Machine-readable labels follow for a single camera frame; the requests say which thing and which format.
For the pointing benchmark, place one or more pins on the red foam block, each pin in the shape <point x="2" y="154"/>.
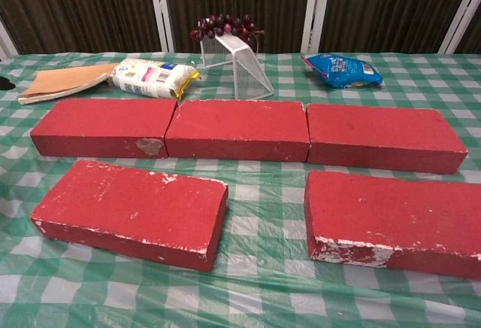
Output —
<point x="379" y="136"/>
<point x="127" y="207"/>
<point x="394" y="219"/>
<point x="236" y="125"/>
<point x="101" y="125"/>

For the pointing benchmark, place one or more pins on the white plastic snack package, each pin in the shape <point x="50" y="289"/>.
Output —
<point x="150" y="76"/>

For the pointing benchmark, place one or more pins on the dark red grape bunch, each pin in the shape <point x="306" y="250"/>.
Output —
<point x="225" y="25"/>

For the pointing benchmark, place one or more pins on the blue snack bag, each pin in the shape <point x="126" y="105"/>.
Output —
<point x="338" y="70"/>

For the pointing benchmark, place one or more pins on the green white checked tablecloth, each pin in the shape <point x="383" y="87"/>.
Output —
<point x="240" y="298"/>

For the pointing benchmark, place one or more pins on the tan cover notebook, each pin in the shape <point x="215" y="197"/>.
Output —
<point x="56" y="83"/>

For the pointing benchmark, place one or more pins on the white partition frame post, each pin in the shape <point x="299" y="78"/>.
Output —
<point x="312" y="8"/>
<point x="161" y="8"/>
<point x="462" y="19"/>
<point x="7" y="42"/>

